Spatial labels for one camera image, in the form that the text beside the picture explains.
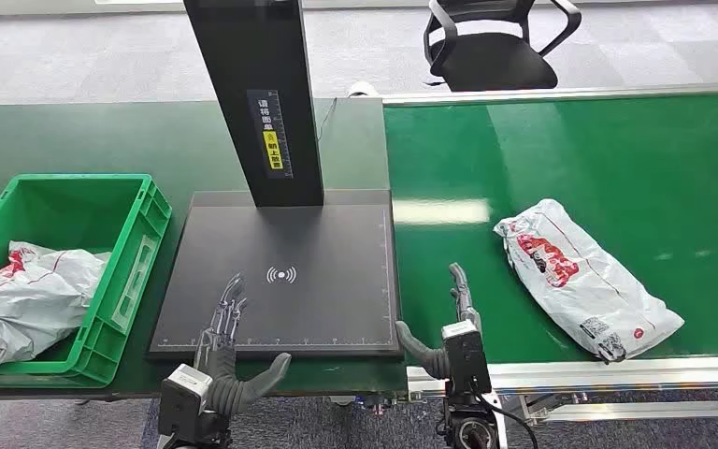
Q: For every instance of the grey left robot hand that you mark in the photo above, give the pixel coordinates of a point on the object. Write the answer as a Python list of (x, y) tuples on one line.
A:
[(223, 372)]

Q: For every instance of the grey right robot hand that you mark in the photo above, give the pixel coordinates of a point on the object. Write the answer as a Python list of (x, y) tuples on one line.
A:
[(462, 297)]

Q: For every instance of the white red-printed poly mailer package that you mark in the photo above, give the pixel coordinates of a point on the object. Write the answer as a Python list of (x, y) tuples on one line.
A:
[(576, 279)]

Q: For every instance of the black inbound scanner machine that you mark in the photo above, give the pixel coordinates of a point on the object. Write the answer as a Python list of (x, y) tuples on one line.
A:
[(309, 248)]

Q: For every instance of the green conveyor belt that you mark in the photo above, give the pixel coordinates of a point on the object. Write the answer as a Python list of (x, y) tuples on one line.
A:
[(613, 161)]

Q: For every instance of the crumpled white red-printed mailer package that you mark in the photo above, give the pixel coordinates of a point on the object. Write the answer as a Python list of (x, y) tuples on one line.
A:
[(31, 297)]

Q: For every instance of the green plastic crate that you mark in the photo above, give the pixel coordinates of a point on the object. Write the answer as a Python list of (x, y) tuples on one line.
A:
[(111, 204)]

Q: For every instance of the white round object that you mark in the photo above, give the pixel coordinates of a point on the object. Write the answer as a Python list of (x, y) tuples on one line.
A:
[(362, 90)]

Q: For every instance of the black office chair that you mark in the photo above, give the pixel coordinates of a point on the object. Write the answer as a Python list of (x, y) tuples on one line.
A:
[(495, 62)]

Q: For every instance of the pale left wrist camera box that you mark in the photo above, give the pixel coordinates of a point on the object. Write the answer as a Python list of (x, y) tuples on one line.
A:
[(180, 393)]

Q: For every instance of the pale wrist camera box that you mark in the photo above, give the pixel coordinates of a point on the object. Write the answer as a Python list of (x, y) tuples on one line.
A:
[(467, 356), (180, 393)]

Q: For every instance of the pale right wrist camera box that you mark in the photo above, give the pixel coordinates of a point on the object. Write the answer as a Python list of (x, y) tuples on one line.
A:
[(467, 356)]

